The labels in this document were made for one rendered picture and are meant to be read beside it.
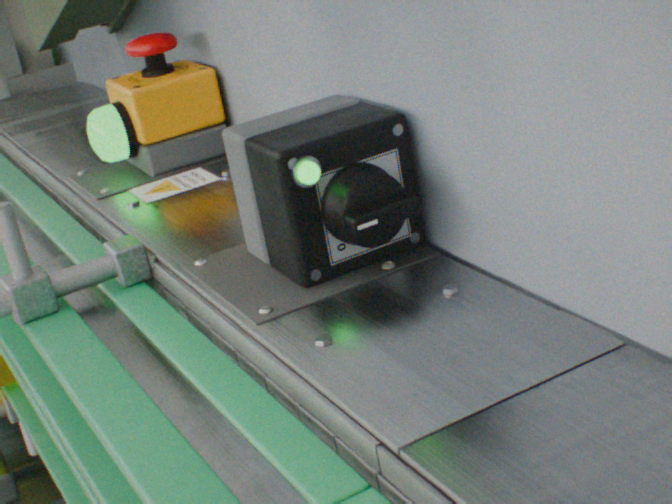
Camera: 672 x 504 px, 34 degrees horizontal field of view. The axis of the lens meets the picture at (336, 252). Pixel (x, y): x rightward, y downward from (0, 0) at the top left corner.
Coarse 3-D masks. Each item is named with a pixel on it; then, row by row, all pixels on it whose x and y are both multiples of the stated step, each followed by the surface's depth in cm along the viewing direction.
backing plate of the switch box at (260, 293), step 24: (192, 264) 66; (216, 264) 65; (240, 264) 64; (264, 264) 64; (384, 264) 60; (408, 264) 60; (216, 288) 62; (240, 288) 61; (264, 288) 60; (288, 288) 60; (312, 288) 59; (336, 288) 59; (240, 312) 58; (264, 312) 57; (288, 312) 57
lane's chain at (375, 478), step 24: (24, 168) 101; (48, 192) 94; (72, 216) 88; (192, 312) 64; (216, 336) 61; (240, 360) 58; (264, 384) 56; (288, 408) 54; (360, 456) 47; (384, 480) 45
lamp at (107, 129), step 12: (108, 108) 84; (120, 108) 84; (96, 120) 83; (108, 120) 83; (120, 120) 83; (96, 132) 83; (108, 132) 83; (120, 132) 83; (132, 132) 83; (96, 144) 84; (108, 144) 83; (120, 144) 83; (132, 144) 84; (108, 156) 84; (120, 156) 84; (132, 156) 85
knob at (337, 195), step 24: (360, 168) 58; (336, 192) 57; (360, 192) 57; (384, 192) 57; (336, 216) 57; (360, 216) 56; (384, 216) 56; (408, 216) 57; (360, 240) 57; (384, 240) 58
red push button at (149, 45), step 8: (136, 40) 84; (144, 40) 83; (152, 40) 83; (160, 40) 83; (168, 40) 83; (176, 40) 84; (128, 48) 83; (136, 48) 83; (144, 48) 83; (152, 48) 83; (160, 48) 83; (168, 48) 83; (136, 56) 83; (144, 56) 83; (152, 56) 84; (160, 56) 84; (152, 64) 84; (160, 64) 84
